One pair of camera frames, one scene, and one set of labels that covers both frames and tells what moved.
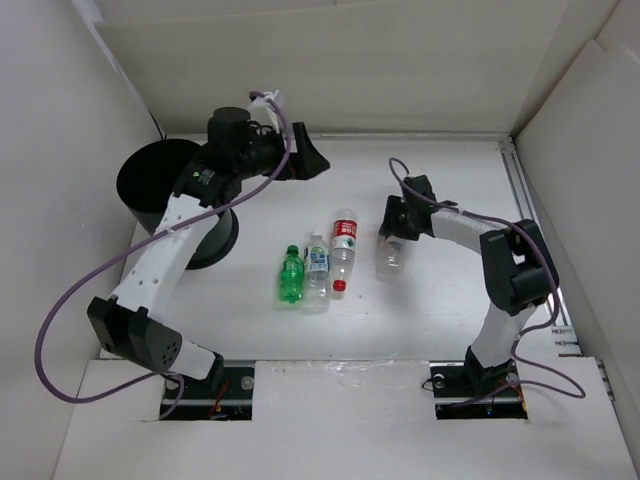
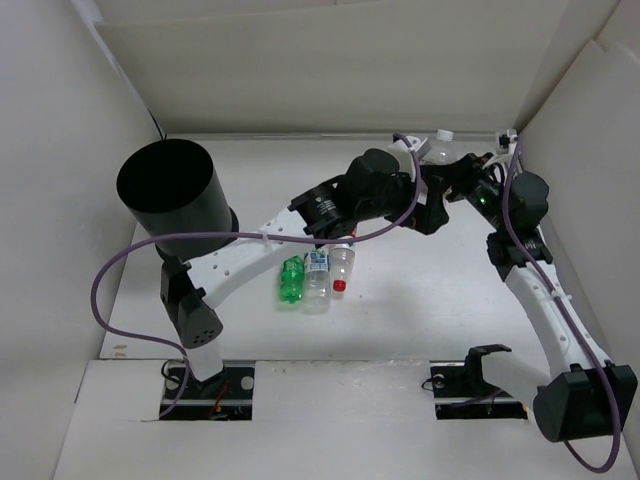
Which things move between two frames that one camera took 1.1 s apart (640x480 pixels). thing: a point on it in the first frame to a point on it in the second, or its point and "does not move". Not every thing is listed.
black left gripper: (307, 162) to (428, 217)
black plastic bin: (146, 179) does not move
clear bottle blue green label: (317, 276) does not move
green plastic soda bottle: (292, 275) does not move
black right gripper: (391, 223) to (468, 169)
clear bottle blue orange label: (390, 259) to (445, 150)
